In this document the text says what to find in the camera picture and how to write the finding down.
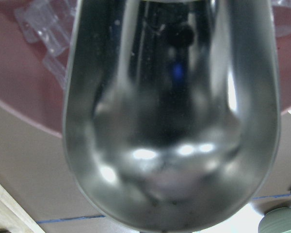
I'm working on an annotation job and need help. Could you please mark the steel ice scoop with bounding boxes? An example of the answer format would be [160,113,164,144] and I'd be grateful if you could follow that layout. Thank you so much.
[63,0,280,233]

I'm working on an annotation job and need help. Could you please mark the pink bowl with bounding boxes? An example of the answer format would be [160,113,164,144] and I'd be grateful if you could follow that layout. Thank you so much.
[0,0,291,137]

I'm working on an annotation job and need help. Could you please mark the wooden cutting board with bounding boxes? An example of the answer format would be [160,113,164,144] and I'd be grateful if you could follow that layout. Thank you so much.
[0,184,44,233]

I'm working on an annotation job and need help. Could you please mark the clear ice cubes in bowl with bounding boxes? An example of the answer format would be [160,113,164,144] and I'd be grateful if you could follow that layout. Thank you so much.
[14,0,77,89]

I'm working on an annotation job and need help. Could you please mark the green bowl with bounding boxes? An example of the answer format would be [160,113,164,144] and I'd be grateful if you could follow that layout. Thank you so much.
[258,207,291,233]

